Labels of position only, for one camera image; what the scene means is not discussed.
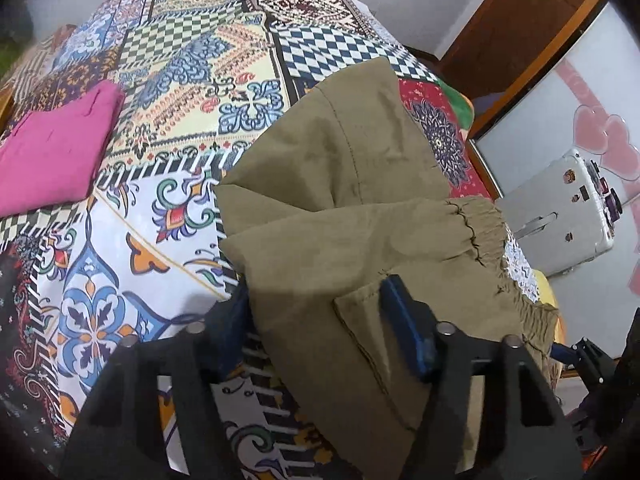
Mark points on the white suitcase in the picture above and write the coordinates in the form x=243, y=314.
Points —
x=560, y=215

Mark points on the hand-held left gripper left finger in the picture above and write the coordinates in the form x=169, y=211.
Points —
x=227, y=332

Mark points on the brown wooden door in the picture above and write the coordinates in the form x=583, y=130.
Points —
x=520, y=25

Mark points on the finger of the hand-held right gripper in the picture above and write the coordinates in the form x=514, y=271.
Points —
x=595, y=365

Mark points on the folded pink cloth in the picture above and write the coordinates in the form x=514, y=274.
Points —
x=55, y=155

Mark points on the patchwork printed blanket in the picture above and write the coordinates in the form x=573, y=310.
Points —
x=165, y=85

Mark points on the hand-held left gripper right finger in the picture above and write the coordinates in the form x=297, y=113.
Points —
x=400, y=317

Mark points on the olive green pants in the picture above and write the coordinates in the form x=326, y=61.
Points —
x=350, y=240

